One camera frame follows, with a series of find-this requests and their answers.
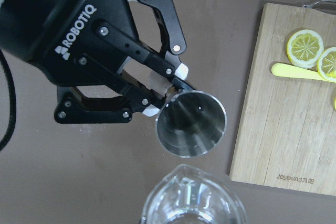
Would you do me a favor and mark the small glass measuring cup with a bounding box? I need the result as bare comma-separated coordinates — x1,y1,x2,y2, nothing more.
140,164,248,223

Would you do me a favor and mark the steel double jigger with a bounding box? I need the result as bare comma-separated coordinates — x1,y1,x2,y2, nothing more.
155,90,227,158

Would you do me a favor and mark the lemon slice bottom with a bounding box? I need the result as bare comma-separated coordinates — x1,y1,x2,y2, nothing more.
286,29,324,69

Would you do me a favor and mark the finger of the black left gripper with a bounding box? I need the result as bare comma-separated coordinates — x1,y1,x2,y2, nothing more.
128,0,188,80
54,87,164,124

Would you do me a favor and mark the black camera cable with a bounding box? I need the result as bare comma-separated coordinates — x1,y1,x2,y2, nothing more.
0,48,17,153

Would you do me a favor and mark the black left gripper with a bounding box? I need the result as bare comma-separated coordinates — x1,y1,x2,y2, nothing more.
1,0,139,87

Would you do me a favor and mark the lemon slice middle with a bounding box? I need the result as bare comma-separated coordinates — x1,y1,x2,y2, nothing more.
317,47,336,83

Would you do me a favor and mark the bamboo cutting board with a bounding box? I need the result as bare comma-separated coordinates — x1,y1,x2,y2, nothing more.
229,3,335,195

